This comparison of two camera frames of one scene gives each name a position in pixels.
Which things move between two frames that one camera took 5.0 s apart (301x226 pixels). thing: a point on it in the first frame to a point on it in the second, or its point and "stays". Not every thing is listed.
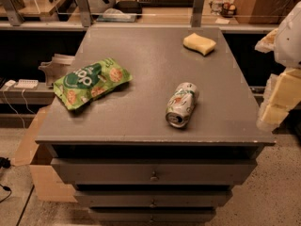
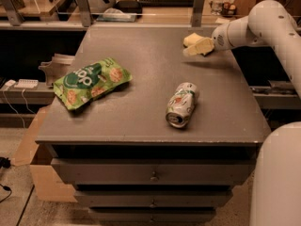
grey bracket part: x=58 y=67 stays
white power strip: x=26 y=83 stays
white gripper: x=291 y=40 to x=220 y=39
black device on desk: x=129 y=7 stays
